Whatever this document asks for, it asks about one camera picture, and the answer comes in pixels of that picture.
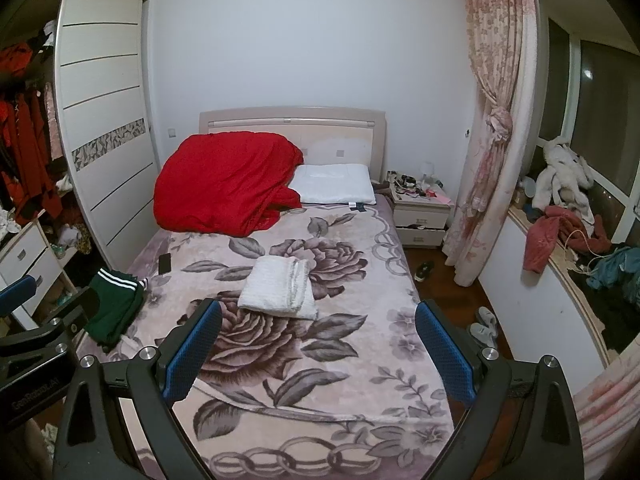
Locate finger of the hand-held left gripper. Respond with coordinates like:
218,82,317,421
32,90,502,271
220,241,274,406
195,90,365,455
0,276,37,318
0,287,103,359

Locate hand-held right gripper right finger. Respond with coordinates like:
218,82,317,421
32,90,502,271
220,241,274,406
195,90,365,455
415,300,586,480

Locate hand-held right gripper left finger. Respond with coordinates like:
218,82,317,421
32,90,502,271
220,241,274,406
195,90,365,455
52,298,223,480

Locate white garment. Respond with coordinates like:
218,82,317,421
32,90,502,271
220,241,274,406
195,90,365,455
237,255,319,321

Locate red hanging clothes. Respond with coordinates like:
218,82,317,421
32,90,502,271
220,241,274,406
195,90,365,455
0,42,65,218

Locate green pants with white stripes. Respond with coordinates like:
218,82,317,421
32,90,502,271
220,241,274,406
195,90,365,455
82,269,150,353

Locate grey white slipper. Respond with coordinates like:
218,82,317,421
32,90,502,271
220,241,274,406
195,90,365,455
467,322,497,349
477,306,500,333

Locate white drawer unit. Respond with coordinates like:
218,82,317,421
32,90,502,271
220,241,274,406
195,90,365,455
0,220,77,332

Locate floral print bed blanket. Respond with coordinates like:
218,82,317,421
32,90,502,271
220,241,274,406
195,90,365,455
85,194,457,480

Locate white nightstand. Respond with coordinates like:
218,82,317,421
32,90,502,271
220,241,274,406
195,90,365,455
390,180,454,249

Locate red jacket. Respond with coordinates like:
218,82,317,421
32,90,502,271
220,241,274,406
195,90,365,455
523,204,613,275

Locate red quilt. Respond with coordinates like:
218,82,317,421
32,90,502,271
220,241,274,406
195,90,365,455
154,131,305,237

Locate black garment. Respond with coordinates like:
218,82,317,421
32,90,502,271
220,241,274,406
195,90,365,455
575,260,640,356

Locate teal garment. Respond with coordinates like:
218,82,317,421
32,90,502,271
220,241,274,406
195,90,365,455
585,245,640,306

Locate white pillow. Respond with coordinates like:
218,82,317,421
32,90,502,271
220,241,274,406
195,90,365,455
289,163,377,207

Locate white wardrobe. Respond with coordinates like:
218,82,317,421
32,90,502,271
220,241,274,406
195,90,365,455
0,0,159,356

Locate white plush rabbit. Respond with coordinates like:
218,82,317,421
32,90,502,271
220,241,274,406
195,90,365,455
531,136,597,213

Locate beige bed with headboard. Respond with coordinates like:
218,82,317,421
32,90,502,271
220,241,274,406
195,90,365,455
85,106,457,480

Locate dark window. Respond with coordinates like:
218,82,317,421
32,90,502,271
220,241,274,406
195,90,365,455
537,17,640,211

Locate pink floral tied curtain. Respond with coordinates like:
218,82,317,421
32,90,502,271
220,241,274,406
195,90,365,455
444,0,540,288

